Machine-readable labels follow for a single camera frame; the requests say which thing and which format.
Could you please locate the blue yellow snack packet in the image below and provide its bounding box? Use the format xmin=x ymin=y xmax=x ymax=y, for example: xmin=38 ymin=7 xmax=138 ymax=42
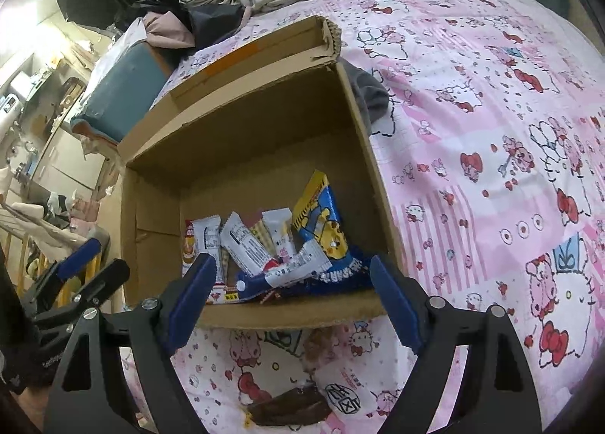
xmin=236 ymin=170 xmax=377 ymax=304

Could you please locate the red white striped snack packet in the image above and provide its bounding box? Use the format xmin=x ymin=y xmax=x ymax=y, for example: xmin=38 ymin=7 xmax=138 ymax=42
xmin=207 ymin=282 xmax=243 ymax=305

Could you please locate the white cloth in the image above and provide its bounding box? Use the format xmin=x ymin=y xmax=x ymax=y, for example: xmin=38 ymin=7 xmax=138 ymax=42
xmin=0 ymin=201 xmax=87 ymax=246

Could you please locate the white pink snack packet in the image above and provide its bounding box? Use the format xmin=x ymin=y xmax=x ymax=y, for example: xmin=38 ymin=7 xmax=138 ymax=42
xmin=261 ymin=208 xmax=297 ymax=265

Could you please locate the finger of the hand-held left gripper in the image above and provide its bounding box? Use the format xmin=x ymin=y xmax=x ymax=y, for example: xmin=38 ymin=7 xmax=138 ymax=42
xmin=33 ymin=258 xmax=132 ymax=322
xmin=21 ymin=238 xmax=103 ymax=305

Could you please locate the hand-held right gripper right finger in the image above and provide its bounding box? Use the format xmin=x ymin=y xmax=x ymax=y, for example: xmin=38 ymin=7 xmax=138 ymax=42
xmin=370 ymin=253 xmax=544 ymax=434

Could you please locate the pink cloth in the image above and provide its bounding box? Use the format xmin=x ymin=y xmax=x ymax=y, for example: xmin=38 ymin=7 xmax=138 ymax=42
xmin=142 ymin=13 xmax=197 ymax=50

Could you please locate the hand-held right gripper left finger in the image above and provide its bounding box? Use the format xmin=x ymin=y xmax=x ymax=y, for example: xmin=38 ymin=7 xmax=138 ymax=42
xmin=43 ymin=252 xmax=218 ymax=434

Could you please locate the teal cushion in plastic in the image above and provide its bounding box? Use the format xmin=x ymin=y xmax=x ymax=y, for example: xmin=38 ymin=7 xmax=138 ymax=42
xmin=70 ymin=18 xmax=177 ymax=147

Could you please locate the grey cloth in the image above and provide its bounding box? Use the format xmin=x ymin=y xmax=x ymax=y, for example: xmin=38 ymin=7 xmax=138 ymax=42
xmin=343 ymin=58 xmax=394 ymax=126

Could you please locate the clear packet black stamp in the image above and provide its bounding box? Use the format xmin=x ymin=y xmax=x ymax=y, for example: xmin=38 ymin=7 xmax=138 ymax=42
xmin=324 ymin=368 xmax=368 ymax=417

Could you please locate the brown cardboard box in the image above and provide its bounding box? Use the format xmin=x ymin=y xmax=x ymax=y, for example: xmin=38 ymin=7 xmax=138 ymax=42
xmin=117 ymin=15 xmax=406 ymax=331

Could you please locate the white snack packet brown figure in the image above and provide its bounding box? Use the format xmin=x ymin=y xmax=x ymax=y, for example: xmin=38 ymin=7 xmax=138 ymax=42
xmin=182 ymin=215 xmax=224 ymax=284

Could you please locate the beige cabinet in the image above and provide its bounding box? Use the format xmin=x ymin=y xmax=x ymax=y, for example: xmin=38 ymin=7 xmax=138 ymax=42
xmin=27 ymin=121 xmax=108 ymax=202

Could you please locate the pink printed bedsheet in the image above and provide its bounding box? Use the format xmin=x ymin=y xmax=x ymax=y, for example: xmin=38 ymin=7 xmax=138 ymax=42
xmin=120 ymin=0 xmax=605 ymax=434

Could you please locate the white snack packet black text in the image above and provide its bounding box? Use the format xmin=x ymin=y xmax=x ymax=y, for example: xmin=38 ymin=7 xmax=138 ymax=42
xmin=220 ymin=212 xmax=276 ymax=277

